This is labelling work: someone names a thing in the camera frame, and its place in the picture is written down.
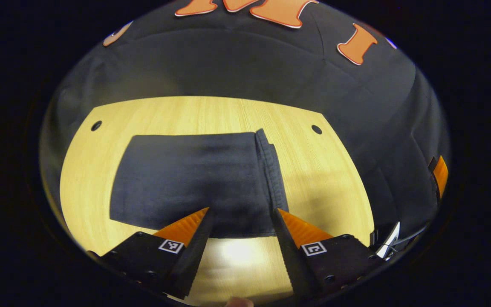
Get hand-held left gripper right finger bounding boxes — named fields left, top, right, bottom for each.
left=273, top=208, right=384, bottom=298

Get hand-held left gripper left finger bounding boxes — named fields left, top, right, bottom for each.
left=88, top=208, right=214, bottom=299

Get dark grey jeans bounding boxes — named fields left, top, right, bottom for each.
left=109, top=129, right=290, bottom=238

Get black backdrop cloth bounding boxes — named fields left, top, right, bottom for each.
left=39, top=0, right=451, bottom=239

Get black cable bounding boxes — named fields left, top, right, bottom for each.
left=399, top=225, right=429, bottom=247

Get white plastic bracket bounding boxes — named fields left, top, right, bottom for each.
left=375, top=221, right=401, bottom=261

